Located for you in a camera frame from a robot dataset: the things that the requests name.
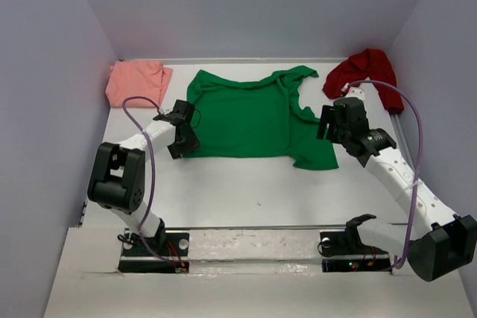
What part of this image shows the green t-shirt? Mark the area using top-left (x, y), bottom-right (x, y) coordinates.
top-left (186, 66), bottom-right (338, 171)

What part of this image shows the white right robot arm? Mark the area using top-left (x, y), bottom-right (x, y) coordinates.
top-left (317, 97), bottom-right (476, 282)

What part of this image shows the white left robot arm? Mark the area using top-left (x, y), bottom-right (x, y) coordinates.
top-left (87, 96), bottom-right (200, 258)

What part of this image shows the red t-shirt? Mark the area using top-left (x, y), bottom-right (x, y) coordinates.
top-left (323, 48), bottom-right (405, 114)

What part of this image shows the folded pink t-shirt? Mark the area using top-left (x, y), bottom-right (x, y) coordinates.
top-left (105, 60), bottom-right (173, 108)

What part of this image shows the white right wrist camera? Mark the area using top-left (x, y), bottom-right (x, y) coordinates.
top-left (341, 83), bottom-right (365, 102)

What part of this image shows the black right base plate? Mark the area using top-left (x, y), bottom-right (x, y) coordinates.
top-left (317, 231), bottom-right (392, 273)

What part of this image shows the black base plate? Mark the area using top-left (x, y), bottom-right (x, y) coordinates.
top-left (317, 231), bottom-right (392, 273)
top-left (117, 229), bottom-right (190, 274)

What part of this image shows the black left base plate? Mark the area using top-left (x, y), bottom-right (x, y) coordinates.
top-left (117, 229), bottom-right (190, 274)

